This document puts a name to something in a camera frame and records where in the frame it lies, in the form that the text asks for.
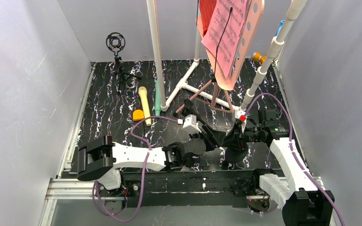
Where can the white PVC pipe frame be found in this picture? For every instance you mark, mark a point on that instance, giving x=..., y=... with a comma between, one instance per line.
x=204, y=71

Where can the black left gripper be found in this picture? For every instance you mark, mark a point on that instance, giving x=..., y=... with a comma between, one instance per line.
x=208, y=135

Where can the orange tape measure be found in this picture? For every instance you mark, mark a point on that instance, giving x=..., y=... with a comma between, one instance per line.
x=138, y=115

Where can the blue tube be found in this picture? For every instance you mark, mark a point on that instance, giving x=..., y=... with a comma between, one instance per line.
x=280, y=27

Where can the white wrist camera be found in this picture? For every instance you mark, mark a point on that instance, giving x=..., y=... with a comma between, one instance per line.
x=189, y=124
x=239, y=116

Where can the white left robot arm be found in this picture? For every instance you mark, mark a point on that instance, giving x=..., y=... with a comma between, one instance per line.
x=102, y=158

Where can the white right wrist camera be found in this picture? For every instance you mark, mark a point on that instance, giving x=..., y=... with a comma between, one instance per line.
x=239, y=116

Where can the black tripod shock mount stand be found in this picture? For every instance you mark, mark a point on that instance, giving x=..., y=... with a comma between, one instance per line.
x=115, y=42

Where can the red folder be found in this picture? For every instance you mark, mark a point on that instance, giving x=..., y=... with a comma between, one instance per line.
x=206, y=9

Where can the orange microphone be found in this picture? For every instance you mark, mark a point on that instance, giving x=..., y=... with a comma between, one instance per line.
x=258, y=57

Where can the black round-base mic stand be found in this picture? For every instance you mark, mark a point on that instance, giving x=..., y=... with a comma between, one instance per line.
x=231, y=155

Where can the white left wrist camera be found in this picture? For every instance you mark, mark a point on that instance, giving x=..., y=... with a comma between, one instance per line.
x=189, y=124

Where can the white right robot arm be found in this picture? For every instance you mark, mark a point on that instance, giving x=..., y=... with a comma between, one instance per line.
x=302, y=200

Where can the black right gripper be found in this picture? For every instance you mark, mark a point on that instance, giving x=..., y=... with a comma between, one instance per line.
x=236, y=137

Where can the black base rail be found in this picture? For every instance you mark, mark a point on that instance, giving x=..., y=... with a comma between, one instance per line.
x=190, y=188

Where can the pink sheet music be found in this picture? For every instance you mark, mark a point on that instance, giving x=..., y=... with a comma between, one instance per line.
x=224, y=32

